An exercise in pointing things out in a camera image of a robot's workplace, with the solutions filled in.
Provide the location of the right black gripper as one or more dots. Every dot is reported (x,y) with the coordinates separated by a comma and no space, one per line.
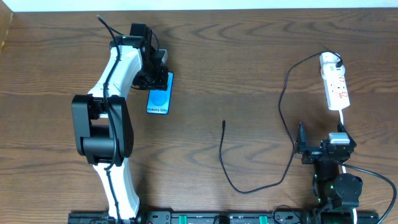
(319,149)

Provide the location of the white USB wall charger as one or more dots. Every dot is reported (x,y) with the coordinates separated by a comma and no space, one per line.
(330,70)

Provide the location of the blue screen Galaxy smartphone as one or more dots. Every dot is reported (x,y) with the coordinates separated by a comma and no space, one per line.
(159,101)

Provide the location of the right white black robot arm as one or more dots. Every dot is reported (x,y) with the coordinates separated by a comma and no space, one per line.
(338,192)

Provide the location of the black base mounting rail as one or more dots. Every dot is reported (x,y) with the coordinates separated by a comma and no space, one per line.
(166,217)

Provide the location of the white power strip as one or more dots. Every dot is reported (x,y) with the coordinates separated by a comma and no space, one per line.
(335,88)

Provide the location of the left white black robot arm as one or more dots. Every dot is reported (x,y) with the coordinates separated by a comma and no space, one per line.
(102,124)

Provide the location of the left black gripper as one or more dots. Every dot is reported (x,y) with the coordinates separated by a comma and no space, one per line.
(158,80)

